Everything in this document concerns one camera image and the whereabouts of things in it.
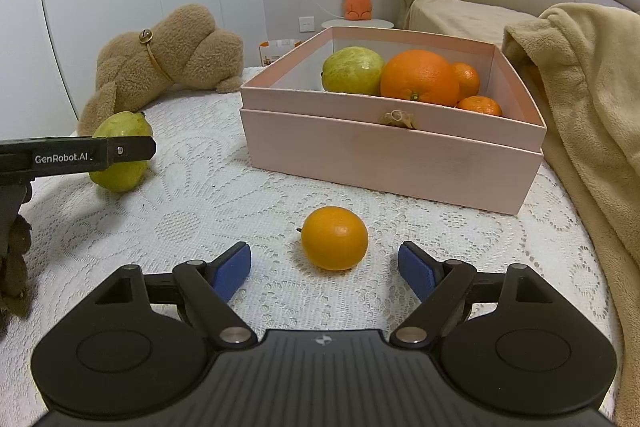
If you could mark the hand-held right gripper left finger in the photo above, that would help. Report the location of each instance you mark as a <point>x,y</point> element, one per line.
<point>232,269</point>

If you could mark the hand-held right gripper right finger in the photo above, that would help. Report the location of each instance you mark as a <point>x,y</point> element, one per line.
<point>415,269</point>

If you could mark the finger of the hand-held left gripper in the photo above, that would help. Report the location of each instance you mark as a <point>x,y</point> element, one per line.
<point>132,150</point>

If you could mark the green guava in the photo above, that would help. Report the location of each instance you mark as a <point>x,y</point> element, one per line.
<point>122,124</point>
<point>350,69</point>

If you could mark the tangerine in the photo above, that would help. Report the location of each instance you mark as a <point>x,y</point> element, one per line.
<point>334,239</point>
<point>480,107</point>
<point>467,79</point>

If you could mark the pink cardboard box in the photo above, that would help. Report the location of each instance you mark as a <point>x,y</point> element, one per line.
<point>375,157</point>

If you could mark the large orange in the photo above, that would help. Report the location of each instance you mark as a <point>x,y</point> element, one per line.
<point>417,77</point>

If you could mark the white lace tablecloth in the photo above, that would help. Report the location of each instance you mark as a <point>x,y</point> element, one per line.
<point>200,197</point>

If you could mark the brown plush teddy bear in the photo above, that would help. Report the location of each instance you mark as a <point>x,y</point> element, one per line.
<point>190,52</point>

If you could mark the white paper bag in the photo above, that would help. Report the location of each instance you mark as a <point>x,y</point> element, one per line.
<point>272,52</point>

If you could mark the beige fleece blanket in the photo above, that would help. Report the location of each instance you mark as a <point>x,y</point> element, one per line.
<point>590,107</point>

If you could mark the round white side table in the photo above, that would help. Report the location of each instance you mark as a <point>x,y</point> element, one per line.
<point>357,24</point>

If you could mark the beige covered mattress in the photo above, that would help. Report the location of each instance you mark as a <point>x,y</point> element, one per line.
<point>460,12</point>

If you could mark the orange toy figure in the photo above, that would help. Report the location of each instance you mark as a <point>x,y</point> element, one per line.
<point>357,2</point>

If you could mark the white wall switch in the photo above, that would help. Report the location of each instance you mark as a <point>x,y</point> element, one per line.
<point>306,23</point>

